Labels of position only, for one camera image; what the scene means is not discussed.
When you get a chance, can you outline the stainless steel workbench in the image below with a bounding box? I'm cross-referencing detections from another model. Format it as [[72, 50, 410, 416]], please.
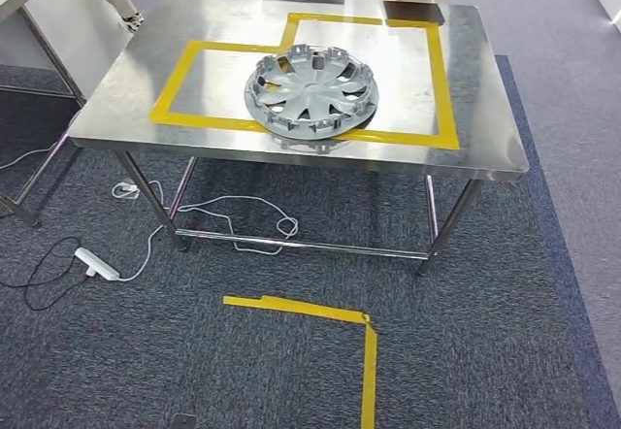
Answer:
[[67, 0, 530, 279]]

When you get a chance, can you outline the white adapter cable bundle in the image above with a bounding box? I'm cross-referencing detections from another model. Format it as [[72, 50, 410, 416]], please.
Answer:
[[112, 181, 141, 200]]

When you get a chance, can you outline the black power cable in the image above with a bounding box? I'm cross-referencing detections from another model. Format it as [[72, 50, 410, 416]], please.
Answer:
[[0, 236, 91, 313]]

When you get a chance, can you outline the white power strip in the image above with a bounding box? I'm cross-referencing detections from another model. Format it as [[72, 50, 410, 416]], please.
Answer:
[[74, 247, 121, 282]]

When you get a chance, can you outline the white power cable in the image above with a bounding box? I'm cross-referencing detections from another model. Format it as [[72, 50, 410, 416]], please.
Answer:
[[115, 180, 300, 282]]

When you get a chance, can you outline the thin white floor cable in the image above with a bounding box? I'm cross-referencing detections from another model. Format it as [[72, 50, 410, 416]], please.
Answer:
[[0, 148, 51, 172]]

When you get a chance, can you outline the silver plastic wheel cover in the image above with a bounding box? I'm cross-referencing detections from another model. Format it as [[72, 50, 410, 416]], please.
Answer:
[[244, 43, 380, 143]]

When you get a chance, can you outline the white table with black frame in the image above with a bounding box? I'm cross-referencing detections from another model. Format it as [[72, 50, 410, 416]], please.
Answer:
[[0, 0, 134, 229]]

